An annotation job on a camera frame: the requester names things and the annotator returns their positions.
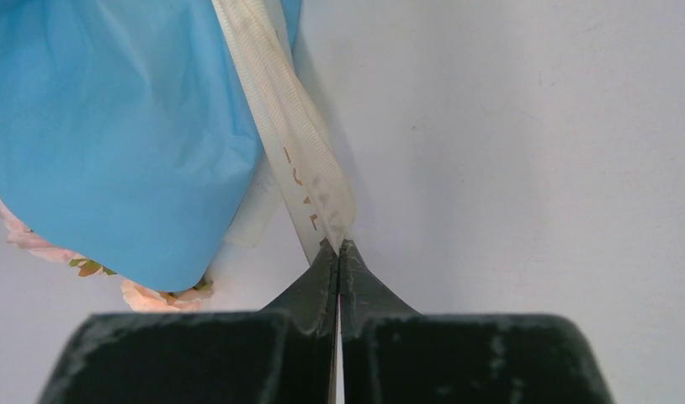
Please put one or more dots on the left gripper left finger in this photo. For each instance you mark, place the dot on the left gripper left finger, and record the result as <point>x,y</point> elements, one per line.
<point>283,353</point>

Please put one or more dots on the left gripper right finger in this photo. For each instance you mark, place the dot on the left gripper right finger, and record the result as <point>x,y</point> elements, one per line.
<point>395,354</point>

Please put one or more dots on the cream ribbon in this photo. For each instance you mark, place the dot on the cream ribbon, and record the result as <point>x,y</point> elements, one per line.
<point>299,169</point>

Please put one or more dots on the blue wrapping paper sheet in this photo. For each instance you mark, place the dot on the blue wrapping paper sheet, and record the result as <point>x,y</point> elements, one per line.
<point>125,135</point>

